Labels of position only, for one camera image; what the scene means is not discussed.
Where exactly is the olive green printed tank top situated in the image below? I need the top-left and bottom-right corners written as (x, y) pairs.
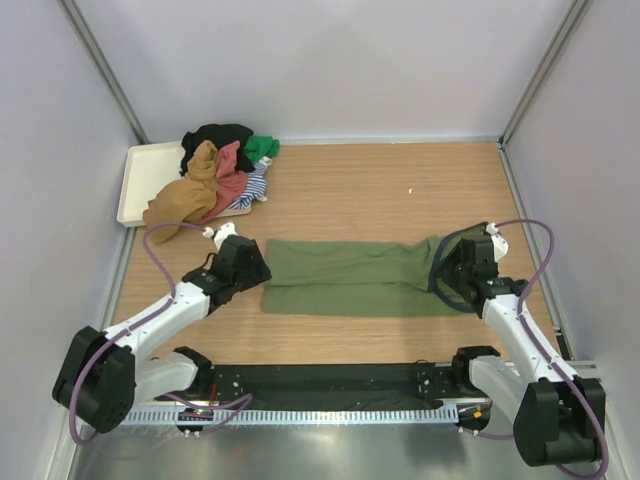
top-left (261, 222), bottom-right (487, 318)

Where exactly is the bright green tank top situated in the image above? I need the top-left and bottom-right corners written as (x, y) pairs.
top-left (244, 135), bottom-right (280, 164)

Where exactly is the tan brown tank top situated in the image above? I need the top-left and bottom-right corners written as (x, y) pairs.
top-left (143, 140), bottom-right (218, 245)

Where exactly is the white plastic tray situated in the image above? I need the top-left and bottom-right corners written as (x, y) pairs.
top-left (117, 144), bottom-right (251, 227)

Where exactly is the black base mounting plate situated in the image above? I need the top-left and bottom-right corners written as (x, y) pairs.
top-left (152, 362), bottom-right (494, 412)

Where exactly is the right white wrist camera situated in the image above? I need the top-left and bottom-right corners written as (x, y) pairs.
top-left (485, 223), bottom-right (509, 263)

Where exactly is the black tank top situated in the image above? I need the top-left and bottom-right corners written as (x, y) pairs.
top-left (180, 124), bottom-right (255, 176)

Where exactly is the right aluminium frame post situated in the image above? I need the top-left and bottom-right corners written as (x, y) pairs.
top-left (498, 0), bottom-right (593, 150)

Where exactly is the aluminium front rail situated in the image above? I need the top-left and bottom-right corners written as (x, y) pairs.
top-left (571, 361), bottom-right (606, 401)

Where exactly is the slotted white cable duct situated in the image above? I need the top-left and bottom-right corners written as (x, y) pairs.
top-left (121, 404), bottom-right (459, 427)

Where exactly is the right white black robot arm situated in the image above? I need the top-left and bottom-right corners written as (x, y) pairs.
top-left (430, 233), bottom-right (609, 469)

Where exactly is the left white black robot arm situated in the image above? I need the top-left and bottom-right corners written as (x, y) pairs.
top-left (52, 234), bottom-right (271, 434)

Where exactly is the aluminium frame post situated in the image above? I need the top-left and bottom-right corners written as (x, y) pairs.
top-left (57, 0), bottom-right (149, 145)
top-left (498, 0), bottom-right (593, 150)

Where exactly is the blue white striped tank top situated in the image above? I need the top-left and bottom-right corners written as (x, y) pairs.
top-left (229, 156), bottom-right (272, 209)

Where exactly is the dusty pink tank top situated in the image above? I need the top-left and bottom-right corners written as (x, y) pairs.
top-left (203, 141), bottom-right (248, 223)

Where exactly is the left aluminium frame post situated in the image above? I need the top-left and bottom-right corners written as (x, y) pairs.
top-left (57, 0), bottom-right (149, 145)

